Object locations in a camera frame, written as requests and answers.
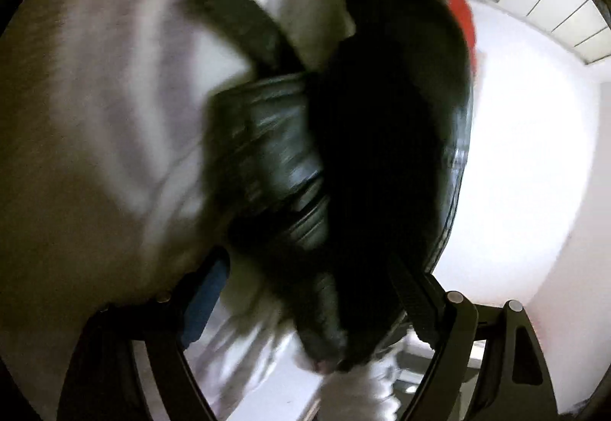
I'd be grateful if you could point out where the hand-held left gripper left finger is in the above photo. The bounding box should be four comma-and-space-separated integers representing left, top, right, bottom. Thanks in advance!
57, 252, 231, 421

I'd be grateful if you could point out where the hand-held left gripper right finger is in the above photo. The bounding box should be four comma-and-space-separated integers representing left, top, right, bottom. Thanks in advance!
388, 259, 559, 421

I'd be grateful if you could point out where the black leather jacket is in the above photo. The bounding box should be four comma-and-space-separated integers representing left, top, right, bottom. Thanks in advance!
184, 0, 474, 374

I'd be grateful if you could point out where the striped white cloth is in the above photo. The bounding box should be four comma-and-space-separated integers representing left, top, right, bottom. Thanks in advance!
0, 0, 356, 421

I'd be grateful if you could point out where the red duvet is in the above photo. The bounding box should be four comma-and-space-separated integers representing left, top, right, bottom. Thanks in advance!
441, 0, 479, 50

